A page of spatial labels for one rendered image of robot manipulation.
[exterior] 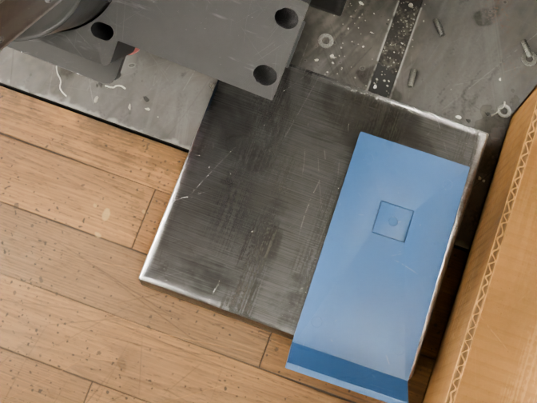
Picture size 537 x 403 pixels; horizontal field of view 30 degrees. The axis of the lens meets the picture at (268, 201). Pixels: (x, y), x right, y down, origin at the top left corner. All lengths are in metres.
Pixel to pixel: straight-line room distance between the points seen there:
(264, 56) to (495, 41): 0.29
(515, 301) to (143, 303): 0.23
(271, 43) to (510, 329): 0.28
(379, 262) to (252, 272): 0.08
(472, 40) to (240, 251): 0.21
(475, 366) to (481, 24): 0.22
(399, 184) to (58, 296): 0.22
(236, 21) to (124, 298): 0.25
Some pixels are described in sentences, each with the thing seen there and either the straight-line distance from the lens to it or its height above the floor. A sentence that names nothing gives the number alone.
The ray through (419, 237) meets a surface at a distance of 0.60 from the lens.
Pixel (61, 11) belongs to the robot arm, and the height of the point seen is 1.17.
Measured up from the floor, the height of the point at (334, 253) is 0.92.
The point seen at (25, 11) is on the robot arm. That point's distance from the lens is 0.34.
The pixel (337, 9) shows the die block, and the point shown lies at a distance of 0.66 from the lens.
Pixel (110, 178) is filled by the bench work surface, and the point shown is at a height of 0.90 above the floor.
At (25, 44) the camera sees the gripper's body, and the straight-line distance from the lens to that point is 0.49.
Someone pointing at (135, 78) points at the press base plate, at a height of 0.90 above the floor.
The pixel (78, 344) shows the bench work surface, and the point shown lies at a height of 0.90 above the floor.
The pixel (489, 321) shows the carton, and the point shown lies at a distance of 0.62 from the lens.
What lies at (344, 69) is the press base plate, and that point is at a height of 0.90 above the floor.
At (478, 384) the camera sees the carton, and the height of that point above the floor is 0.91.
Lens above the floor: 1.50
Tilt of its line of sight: 75 degrees down
